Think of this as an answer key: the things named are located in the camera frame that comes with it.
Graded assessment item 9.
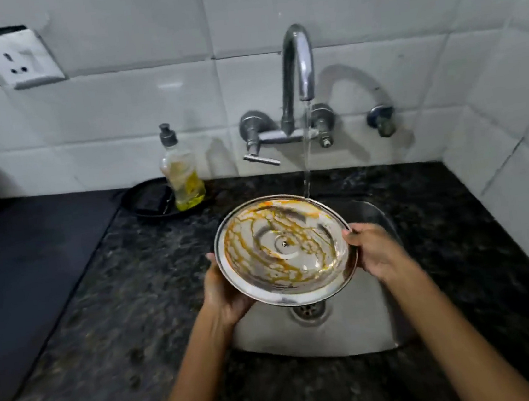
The person's right hand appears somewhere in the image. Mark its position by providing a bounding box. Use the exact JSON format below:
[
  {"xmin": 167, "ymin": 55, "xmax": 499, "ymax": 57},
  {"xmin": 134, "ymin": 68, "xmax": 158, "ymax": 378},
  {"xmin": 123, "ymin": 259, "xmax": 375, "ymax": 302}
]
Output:
[{"xmin": 341, "ymin": 217, "xmax": 415, "ymax": 289}]

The person's left hand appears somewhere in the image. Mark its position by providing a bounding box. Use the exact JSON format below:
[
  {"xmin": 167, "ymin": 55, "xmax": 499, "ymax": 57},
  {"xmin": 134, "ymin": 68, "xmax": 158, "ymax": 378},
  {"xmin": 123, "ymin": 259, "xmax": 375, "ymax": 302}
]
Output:
[{"xmin": 196, "ymin": 248, "xmax": 260, "ymax": 330}]

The stained steel plate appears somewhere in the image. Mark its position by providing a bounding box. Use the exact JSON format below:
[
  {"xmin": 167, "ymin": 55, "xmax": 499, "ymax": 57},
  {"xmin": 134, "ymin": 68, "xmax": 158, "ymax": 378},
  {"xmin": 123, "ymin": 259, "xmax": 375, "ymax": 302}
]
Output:
[{"xmin": 209, "ymin": 186, "xmax": 364, "ymax": 316}]

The person's right forearm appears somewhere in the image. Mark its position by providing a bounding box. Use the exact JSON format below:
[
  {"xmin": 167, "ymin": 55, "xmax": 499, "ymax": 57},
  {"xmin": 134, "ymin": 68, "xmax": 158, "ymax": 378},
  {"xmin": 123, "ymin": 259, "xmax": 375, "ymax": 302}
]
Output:
[{"xmin": 380, "ymin": 244, "xmax": 529, "ymax": 401}]

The person's left forearm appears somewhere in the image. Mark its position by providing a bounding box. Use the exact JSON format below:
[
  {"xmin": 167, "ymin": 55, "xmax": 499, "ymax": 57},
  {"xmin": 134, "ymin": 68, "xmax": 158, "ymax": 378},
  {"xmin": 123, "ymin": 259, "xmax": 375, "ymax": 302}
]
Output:
[{"xmin": 136, "ymin": 302, "xmax": 244, "ymax": 401}]

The stainless steel sink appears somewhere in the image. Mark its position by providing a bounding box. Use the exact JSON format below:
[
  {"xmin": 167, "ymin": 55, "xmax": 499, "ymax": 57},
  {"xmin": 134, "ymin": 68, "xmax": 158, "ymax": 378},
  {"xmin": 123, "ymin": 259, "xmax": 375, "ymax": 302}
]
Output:
[{"xmin": 218, "ymin": 188, "xmax": 417, "ymax": 369}]

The sink drain strainer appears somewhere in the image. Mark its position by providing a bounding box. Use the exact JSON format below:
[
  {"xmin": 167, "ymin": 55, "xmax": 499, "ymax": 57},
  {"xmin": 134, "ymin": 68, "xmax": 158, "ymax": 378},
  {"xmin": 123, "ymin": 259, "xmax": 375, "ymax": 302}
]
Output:
[{"xmin": 290, "ymin": 299, "xmax": 332, "ymax": 328}]

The black round tray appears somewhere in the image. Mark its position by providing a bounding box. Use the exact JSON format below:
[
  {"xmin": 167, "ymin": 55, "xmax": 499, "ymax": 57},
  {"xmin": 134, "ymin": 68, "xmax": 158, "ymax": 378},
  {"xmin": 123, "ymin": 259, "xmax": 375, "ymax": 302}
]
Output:
[{"xmin": 118, "ymin": 172, "xmax": 214, "ymax": 224}]

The dish soap bottle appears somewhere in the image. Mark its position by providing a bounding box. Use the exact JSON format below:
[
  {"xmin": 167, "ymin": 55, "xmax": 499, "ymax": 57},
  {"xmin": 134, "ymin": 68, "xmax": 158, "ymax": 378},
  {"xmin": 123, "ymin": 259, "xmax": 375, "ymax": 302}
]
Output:
[{"xmin": 155, "ymin": 119, "xmax": 208, "ymax": 214}]

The black stove top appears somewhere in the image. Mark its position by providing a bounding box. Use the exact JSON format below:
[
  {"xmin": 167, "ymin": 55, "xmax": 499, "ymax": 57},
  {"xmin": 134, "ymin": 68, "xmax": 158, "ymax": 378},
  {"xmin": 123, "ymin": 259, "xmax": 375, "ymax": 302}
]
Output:
[{"xmin": 0, "ymin": 185, "xmax": 147, "ymax": 401}]

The chrome wall valve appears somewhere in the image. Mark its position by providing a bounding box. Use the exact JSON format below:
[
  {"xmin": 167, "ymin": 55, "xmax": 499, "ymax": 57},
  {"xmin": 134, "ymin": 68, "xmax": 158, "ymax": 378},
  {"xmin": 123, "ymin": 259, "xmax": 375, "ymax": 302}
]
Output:
[{"xmin": 365, "ymin": 103, "xmax": 399, "ymax": 140}]

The chrome wall faucet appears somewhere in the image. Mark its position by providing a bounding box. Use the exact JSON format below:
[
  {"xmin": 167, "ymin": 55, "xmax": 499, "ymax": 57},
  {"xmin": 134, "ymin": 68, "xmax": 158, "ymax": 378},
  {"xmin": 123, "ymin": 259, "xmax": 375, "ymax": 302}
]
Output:
[{"xmin": 228, "ymin": 21, "xmax": 340, "ymax": 170}]

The white wall socket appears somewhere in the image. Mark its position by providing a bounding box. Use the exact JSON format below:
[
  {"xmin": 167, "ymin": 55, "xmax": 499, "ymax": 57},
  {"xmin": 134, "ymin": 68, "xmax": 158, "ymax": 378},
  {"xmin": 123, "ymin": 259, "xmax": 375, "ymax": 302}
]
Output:
[{"xmin": 0, "ymin": 20, "xmax": 67, "ymax": 92}]

